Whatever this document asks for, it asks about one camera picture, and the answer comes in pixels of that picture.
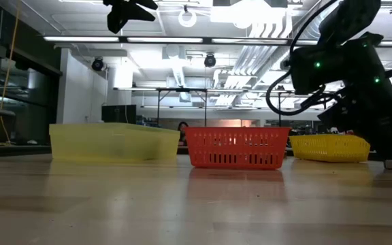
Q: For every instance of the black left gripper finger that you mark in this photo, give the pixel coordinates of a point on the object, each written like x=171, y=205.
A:
x=116, y=24
x=139, y=16

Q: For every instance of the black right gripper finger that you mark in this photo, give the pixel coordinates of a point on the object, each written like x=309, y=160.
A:
x=381, y=136

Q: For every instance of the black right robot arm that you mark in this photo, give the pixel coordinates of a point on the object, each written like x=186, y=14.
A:
x=349, y=20

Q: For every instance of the yellow translucent plastic bin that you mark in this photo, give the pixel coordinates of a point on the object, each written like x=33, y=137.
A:
x=114, y=143

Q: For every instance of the long ceiling light strip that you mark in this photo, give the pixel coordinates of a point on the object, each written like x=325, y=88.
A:
x=165, y=39

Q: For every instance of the yellow slotted plastic basket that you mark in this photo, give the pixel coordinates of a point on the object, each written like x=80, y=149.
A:
x=328, y=148

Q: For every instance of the black framed background table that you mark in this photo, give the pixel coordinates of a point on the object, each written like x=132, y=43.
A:
x=182, y=90

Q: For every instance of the black background cabinet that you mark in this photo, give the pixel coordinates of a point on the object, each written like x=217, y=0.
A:
x=117, y=114

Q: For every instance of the person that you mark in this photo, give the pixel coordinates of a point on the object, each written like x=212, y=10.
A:
x=182, y=128

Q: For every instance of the orange slotted plastic basket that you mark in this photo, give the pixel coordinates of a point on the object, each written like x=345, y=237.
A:
x=237, y=132

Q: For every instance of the black round ceiling camera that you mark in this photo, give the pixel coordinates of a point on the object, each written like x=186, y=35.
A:
x=97, y=64
x=210, y=60

